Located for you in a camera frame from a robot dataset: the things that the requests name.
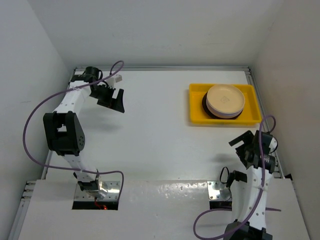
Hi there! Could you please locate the cream white plate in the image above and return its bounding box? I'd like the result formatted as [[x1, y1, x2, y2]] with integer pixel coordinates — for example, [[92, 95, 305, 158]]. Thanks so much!
[[206, 105, 244, 116]]

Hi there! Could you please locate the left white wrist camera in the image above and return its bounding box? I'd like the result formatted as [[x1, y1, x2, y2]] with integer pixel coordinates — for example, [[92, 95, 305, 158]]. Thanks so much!
[[106, 74, 123, 88]]

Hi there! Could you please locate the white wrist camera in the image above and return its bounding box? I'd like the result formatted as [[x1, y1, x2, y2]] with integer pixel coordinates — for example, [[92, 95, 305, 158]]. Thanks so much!
[[269, 137, 278, 152], [106, 74, 123, 88]]

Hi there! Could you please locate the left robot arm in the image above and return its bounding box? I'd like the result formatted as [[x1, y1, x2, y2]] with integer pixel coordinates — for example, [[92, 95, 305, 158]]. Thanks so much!
[[43, 66, 125, 200]]

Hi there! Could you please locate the yellow plastic bin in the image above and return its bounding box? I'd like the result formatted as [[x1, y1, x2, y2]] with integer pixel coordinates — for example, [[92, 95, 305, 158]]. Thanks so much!
[[189, 83, 262, 126]]

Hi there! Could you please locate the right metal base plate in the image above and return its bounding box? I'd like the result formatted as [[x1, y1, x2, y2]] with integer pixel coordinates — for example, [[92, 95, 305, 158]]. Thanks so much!
[[207, 180, 232, 201]]

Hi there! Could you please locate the purple plate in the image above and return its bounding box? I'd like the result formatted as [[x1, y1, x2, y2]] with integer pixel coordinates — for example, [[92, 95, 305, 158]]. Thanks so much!
[[209, 111, 243, 119]]

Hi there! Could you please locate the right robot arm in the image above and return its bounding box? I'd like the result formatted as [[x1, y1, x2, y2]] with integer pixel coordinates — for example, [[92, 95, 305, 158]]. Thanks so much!
[[223, 130, 278, 240]]

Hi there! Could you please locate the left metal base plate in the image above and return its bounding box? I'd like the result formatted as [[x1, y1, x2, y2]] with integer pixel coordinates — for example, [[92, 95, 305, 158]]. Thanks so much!
[[73, 180, 121, 202]]

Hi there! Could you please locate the black cable right base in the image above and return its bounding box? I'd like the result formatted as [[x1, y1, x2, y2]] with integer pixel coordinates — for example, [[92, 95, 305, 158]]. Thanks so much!
[[219, 166, 231, 186]]

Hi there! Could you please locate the steel plate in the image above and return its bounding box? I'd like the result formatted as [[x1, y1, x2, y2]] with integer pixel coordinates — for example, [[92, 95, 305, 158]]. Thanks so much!
[[201, 92, 243, 120]]

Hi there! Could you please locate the orange plate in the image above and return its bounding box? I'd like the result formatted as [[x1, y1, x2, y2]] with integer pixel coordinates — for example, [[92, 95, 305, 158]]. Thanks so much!
[[206, 84, 246, 114]]

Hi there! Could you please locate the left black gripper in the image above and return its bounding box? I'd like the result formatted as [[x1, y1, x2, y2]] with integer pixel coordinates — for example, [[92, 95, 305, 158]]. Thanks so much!
[[89, 84, 124, 113]]

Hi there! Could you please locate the metal base plate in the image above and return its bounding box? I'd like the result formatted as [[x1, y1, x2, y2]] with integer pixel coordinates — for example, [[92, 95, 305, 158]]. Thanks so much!
[[73, 180, 121, 202], [207, 180, 232, 201]]

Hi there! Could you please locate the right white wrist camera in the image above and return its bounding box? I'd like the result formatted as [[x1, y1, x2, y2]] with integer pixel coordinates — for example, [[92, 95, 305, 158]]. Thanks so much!
[[269, 137, 278, 152]]

